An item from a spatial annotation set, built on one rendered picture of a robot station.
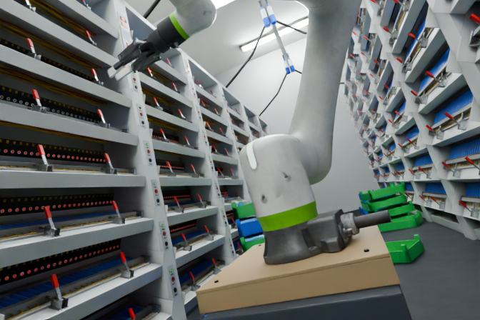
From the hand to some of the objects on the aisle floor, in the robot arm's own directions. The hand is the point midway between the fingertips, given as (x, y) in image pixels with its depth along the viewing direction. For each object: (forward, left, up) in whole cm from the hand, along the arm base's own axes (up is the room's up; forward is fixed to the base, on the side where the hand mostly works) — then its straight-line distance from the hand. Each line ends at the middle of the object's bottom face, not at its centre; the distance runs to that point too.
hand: (119, 71), depth 101 cm
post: (+36, -24, -101) cm, 110 cm away
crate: (-45, -109, -104) cm, 157 cm away
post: (+52, -92, -103) cm, 148 cm away
